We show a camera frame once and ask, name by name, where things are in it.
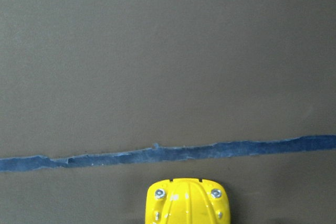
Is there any yellow beetle toy car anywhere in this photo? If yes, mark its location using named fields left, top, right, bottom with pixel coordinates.
left=145, top=178, right=231, bottom=224

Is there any brown paper table cover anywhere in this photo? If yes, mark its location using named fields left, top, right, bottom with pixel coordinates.
left=1, top=0, right=335, bottom=223

